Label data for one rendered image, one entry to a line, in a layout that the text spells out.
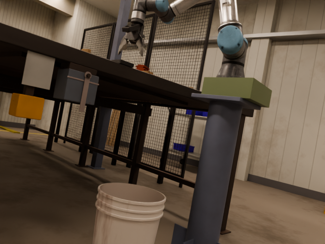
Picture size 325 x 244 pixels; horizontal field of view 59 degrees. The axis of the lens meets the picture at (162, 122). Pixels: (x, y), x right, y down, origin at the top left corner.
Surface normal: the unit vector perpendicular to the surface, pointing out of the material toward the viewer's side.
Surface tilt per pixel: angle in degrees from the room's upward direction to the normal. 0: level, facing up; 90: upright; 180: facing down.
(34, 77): 90
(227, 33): 96
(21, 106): 90
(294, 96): 90
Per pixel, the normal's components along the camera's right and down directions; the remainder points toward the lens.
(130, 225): 0.15, 0.07
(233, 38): -0.36, 0.03
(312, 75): -0.61, -0.12
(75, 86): 0.69, 0.12
